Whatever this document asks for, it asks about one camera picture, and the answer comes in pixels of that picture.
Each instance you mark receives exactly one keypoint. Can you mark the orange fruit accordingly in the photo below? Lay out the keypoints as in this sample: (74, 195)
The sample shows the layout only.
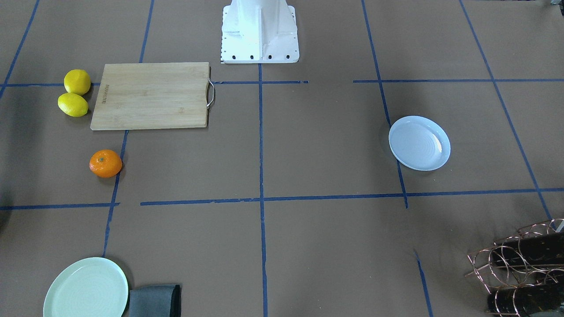
(105, 163)

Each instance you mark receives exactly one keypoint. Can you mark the copper wire bottle rack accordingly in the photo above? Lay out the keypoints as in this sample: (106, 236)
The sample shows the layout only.
(523, 273)

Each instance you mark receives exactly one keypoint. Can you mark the yellow lemon near board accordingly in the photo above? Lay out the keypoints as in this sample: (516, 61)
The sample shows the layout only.
(77, 82)

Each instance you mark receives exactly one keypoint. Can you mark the light green plate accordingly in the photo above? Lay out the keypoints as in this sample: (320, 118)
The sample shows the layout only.
(90, 287)

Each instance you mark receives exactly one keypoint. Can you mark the grey folded cloth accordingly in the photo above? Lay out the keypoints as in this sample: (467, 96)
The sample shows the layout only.
(158, 300)

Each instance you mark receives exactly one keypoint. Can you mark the bamboo cutting board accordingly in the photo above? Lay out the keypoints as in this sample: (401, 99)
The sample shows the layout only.
(139, 96)

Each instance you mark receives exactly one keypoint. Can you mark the light blue plate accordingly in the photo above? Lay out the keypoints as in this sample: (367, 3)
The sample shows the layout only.
(419, 143)

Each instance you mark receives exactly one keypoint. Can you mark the dark wine bottle rear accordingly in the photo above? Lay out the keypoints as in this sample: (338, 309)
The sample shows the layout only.
(542, 252)

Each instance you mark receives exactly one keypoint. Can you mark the dark wine bottle front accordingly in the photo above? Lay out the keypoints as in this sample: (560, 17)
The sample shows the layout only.
(531, 301)

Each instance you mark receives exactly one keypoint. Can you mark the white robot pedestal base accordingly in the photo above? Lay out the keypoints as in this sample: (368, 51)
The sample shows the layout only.
(259, 31)

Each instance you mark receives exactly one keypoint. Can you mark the yellow lemon outer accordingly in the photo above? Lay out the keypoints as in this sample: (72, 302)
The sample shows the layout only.
(73, 105)

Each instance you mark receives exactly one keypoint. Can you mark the dark wine bottle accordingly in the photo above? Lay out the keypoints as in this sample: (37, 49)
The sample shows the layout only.
(531, 301)
(542, 252)

